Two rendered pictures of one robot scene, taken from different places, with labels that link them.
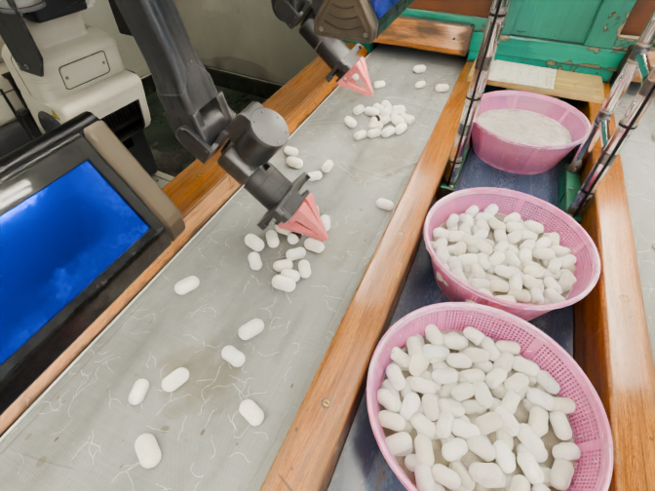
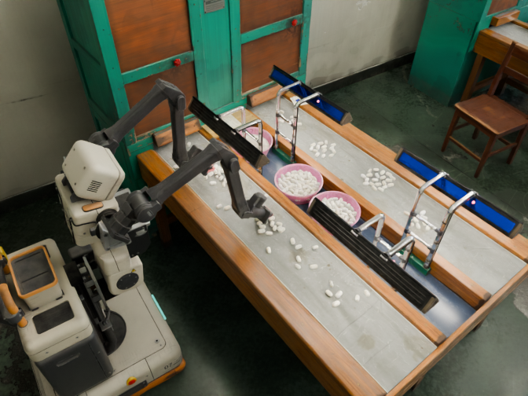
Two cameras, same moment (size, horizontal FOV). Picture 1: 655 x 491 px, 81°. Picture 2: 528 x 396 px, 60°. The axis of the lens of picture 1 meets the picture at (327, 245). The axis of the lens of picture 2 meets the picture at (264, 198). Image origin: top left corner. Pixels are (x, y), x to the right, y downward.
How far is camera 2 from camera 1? 1.90 m
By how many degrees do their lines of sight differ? 42
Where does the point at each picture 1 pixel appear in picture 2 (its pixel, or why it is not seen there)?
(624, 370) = (341, 185)
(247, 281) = (273, 238)
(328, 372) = (314, 229)
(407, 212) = (275, 192)
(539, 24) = (217, 104)
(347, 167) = not seen: hidden behind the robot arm
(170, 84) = (243, 203)
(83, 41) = not seen: hidden behind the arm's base
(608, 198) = (298, 152)
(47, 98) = (130, 265)
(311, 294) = (287, 226)
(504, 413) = (337, 209)
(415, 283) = not seen: hidden behind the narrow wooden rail
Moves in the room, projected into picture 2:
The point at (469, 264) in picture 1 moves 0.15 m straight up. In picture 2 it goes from (298, 192) to (299, 171)
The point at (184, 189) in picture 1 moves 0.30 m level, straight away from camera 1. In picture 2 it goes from (224, 239) to (163, 236)
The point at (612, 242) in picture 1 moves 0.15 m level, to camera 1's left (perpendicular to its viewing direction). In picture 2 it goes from (311, 163) to (300, 178)
